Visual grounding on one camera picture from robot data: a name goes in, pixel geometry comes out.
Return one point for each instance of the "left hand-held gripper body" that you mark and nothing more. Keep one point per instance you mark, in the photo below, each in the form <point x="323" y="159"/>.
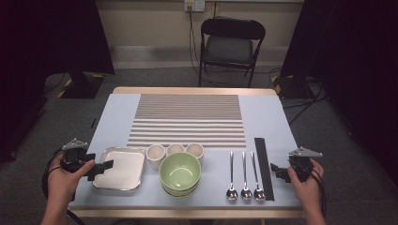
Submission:
<point x="76" y="157"/>

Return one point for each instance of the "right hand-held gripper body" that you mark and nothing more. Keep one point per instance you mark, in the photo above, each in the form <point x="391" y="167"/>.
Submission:
<point x="303" y="167"/>

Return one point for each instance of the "row of black chopsticks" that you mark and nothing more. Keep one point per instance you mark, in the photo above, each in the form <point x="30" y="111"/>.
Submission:
<point x="264" y="168"/>

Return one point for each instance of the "white square plate silver rim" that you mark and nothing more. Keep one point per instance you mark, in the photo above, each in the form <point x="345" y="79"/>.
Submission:
<point x="125" y="168"/>

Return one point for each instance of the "silver metal spoon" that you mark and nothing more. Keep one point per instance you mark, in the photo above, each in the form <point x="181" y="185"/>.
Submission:
<point x="246" y="194"/>
<point x="232" y="194"/>
<point x="259" y="194"/>

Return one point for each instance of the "person's right hand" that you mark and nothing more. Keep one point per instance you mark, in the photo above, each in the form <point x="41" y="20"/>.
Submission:
<point x="309" y="190"/>

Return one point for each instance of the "person's left hand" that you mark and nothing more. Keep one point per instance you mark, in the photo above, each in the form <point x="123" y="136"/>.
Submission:
<point x="62" y="184"/>

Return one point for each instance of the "small black floor object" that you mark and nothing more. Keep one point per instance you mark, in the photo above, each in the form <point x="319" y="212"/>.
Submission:
<point x="93" y="123"/>

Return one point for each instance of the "light blue table cover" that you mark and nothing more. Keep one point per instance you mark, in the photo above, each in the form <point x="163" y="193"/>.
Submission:
<point x="269" y="118"/>

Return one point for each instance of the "white ceramic cup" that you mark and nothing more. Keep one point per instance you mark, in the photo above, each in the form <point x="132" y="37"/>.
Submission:
<point x="175" y="148"/>
<point x="195" y="149"/>
<point x="155" y="153"/>

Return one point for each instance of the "black stand base striped tape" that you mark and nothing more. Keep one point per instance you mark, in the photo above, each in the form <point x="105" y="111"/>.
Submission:
<point x="79" y="87"/>
<point x="292" y="89"/>

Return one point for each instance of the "striped woven placemat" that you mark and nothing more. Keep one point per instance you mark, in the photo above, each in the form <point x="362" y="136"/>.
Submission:
<point x="187" y="109"/>

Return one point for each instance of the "black folding chair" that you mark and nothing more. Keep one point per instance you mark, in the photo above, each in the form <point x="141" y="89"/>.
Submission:
<point x="231" y="47"/>

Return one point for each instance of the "dark curtain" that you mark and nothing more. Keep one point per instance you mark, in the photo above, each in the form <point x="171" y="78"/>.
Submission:
<point x="359" y="47"/>
<point x="47" y="31"/>

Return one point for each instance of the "white wall socket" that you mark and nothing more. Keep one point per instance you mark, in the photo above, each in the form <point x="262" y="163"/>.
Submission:
<point x="194" y="4"/>

